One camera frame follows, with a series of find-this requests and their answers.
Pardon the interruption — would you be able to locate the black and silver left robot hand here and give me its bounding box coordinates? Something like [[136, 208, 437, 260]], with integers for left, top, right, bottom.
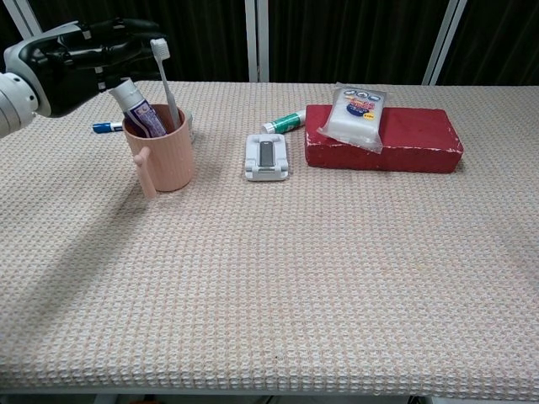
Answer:
[[3, 17, 170, 120]]

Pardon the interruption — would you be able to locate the purple toothpaste tube white cap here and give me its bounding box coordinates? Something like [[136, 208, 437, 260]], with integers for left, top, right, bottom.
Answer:
[[108, 78, 168, 139]]

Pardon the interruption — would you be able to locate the grey white toothbrush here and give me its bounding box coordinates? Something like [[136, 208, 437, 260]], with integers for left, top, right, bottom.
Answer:
[[150, 37, 182, 132]]

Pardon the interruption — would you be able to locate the pink ribbed plastic cup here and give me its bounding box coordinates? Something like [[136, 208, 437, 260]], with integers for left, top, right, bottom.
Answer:
[[121, 104, 196, 199]]

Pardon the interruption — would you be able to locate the blue white marker pen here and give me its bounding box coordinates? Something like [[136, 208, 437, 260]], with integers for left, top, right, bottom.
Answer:
[[92, 120, 125, 135]]

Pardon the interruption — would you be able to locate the black curtain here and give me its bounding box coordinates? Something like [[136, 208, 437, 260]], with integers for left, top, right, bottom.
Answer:
[[0, 0, 539, 88]]

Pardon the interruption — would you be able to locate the white folding phone stand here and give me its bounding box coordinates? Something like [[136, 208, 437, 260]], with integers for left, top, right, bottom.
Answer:
[[244, 132, 291, 183]]

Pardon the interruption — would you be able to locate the green white tube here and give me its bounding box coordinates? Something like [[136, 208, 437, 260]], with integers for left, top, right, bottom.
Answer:
[[260, 108, 307, 135]]

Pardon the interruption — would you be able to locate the white sponge in plastic pack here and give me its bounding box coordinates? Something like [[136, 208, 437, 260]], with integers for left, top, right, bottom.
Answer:
[[316, 82, 390, 154]]

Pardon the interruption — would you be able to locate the beige waffle tablecloth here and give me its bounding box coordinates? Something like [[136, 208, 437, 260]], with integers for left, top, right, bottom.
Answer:
[[0, 74, 539, 391]]

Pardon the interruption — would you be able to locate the red brick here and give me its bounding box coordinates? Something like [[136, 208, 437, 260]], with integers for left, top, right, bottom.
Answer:
[[304, 104, 465, 174]]

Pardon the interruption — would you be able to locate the white frame post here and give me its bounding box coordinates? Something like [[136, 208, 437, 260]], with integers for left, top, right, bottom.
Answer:
[[421, 0, 469, 86], [244, 0, 270, 83], [2, 0, 45, 41]]

